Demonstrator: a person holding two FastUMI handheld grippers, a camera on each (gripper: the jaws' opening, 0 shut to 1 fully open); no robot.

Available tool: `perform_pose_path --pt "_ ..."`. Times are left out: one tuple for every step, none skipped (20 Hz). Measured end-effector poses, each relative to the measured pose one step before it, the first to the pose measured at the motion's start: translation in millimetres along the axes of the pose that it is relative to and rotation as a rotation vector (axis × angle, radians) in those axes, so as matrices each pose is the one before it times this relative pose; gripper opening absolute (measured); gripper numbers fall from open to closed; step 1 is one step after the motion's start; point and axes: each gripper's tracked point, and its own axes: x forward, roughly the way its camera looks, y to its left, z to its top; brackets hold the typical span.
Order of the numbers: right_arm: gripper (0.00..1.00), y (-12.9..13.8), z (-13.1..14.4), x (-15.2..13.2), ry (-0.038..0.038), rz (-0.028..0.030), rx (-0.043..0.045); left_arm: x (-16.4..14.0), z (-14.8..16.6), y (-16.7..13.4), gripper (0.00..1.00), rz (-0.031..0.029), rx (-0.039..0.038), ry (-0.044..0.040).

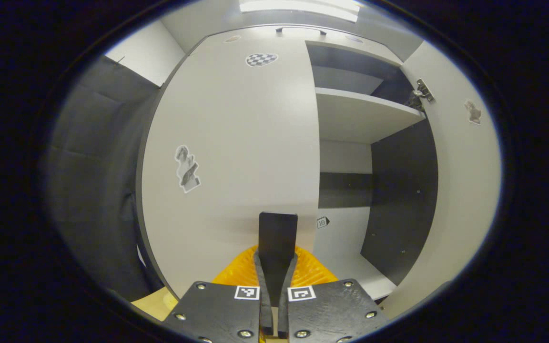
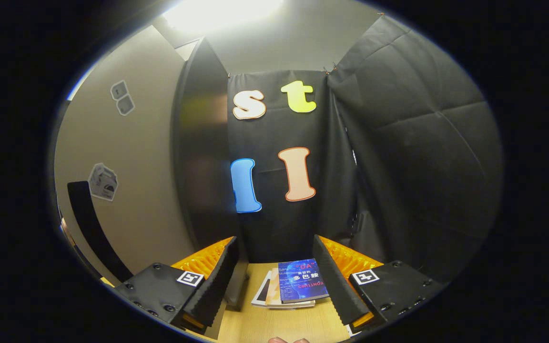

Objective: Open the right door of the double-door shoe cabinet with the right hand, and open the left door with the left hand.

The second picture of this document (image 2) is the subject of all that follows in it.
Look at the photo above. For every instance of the beige book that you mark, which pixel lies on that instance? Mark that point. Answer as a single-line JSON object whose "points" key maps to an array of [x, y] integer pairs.
{"points": [[273, 293]]}

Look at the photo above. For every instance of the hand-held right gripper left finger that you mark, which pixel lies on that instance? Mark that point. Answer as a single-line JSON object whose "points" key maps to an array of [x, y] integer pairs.
{"points": [[215, 286]]}

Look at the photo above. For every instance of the grey shoe cabinet door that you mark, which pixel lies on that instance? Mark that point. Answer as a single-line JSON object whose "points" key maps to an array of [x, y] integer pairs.
{"points": [[141, 157]]}

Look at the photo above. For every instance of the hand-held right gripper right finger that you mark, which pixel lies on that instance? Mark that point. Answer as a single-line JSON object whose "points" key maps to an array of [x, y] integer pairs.
{"points": [[336, 286]]}

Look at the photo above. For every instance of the blue book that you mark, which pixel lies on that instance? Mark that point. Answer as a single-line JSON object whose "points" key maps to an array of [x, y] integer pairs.
{"points": [[300, 281]]}

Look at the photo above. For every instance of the large ceiling light panel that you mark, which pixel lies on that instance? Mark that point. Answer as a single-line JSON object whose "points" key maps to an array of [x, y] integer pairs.
{"points": [[222, 13]]}

